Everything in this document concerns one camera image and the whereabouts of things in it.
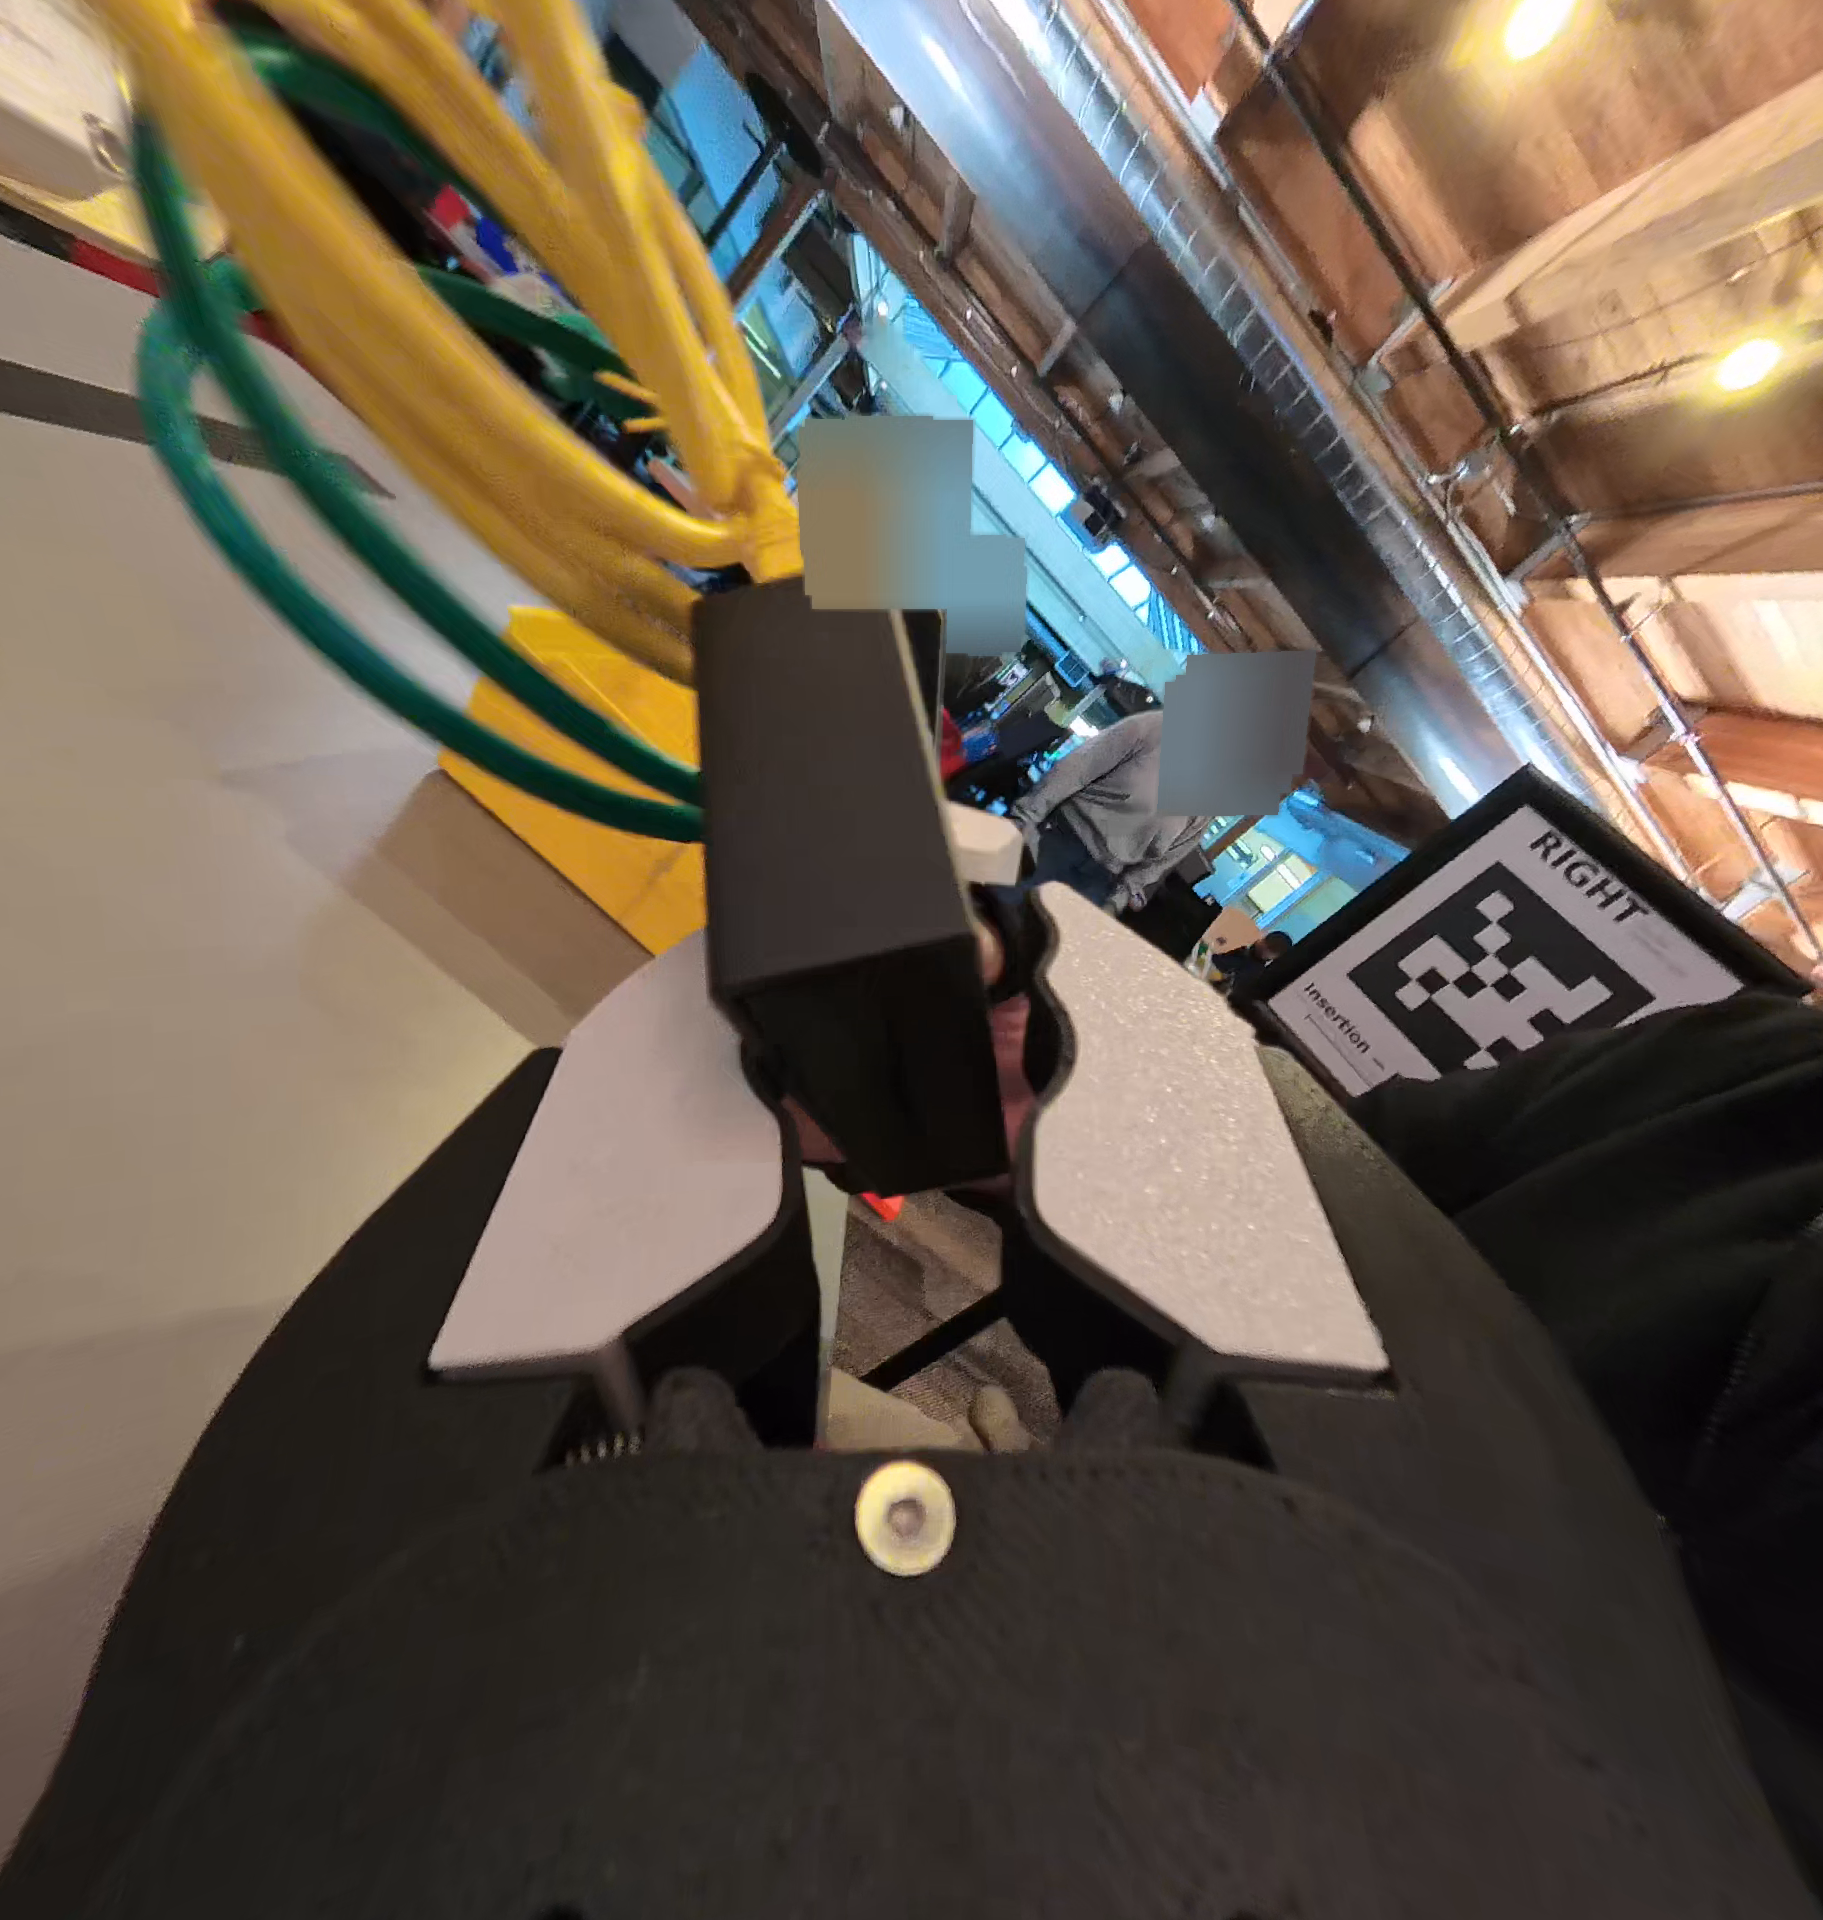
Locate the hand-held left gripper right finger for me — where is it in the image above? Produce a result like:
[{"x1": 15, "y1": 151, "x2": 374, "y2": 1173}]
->
[{"x1": 996, "y1": 883, "x2": 1391, "y2": 1388}]

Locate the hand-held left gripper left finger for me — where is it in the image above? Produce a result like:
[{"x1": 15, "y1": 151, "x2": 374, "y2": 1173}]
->
[{"x1": 428, "y1": 927, "x2": 827, "y2": 1449}]

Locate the black network switch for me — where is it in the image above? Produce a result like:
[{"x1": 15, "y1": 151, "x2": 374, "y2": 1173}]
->
[{"x1": 690, "y1": 577, "x2": 1009, "y2": 1194}]

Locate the yellow divided plastic bin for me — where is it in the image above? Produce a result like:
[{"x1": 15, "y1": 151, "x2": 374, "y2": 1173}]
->
[{"x1": 436, "y1": 603, "x2": 707, "y2": 955}]

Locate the yellow ethernet cable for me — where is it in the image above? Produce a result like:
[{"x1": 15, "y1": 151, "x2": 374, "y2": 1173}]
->
[{"x1": 91, "y1": 0, "x2": 807, "y2": 646}]

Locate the green ethernet cable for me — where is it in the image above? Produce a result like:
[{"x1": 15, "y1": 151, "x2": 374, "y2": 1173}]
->
[{"x1": 131, "y1": 29, "x2": 707, "y2": 842}]

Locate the person's leg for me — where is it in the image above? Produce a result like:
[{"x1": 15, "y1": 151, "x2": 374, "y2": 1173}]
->
[{"x1": 821, "y1": 1365, "x2": 1037, "y2": 1454}]

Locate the black framed marker sign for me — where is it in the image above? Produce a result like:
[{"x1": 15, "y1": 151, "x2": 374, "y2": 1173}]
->
[{"x1": 1244, "y1": 762, "x2": 1817, "y2": 1098}]

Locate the black tape strip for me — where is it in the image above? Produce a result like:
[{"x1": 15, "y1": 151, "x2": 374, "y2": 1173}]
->
[{"x1": 0, "y1": 344, "x2": 393, "y2": 499}]

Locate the white instruction sheet stand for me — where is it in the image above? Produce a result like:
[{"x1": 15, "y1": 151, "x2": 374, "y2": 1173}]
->
[{"x1": 0, "y1": 0, "x2": 155, "y2": 204}]

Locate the metal ventilation duct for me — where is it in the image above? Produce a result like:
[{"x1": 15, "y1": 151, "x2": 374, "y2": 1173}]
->
[{"x1": 814, "y1": 0, "x2": 1543, "y2": 781}]

